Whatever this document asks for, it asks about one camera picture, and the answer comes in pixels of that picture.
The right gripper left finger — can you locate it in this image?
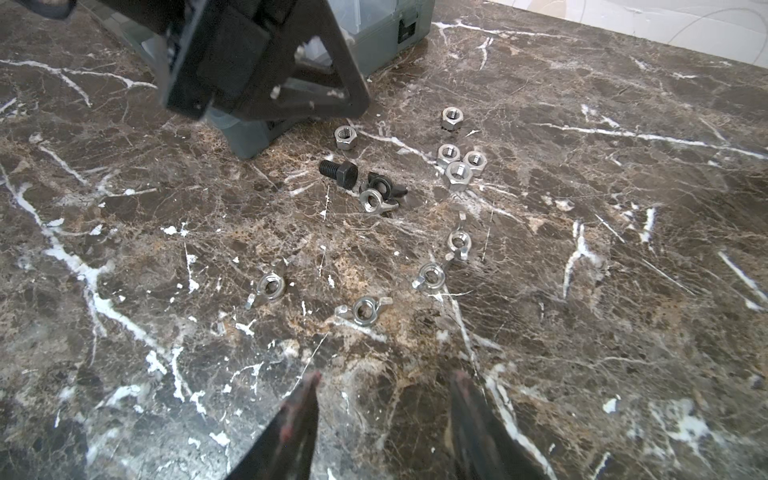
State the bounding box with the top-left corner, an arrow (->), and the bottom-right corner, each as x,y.
226,372 -> 321,480

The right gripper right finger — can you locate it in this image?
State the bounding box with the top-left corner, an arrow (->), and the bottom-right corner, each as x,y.
449,371 -> 545,479

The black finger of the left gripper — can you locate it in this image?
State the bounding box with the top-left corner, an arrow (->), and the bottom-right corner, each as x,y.
107,0 -> 370,120

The clear compartment organizer box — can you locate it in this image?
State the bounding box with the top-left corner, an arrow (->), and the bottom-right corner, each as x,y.
78,0 -> 435,159

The silver hex nut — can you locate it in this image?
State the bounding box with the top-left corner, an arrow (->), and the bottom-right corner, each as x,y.
463,150 -> 488,177
443,161 -> 473,192
437,144 -> 462,168
334,125 -> 358,151
441,107 -> 464,131

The black hex bolt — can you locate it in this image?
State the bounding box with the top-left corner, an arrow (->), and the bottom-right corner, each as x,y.
318,160 -> 359,190

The black wing nut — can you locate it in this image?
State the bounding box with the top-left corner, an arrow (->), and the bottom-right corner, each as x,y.
365,171 -> 408,201

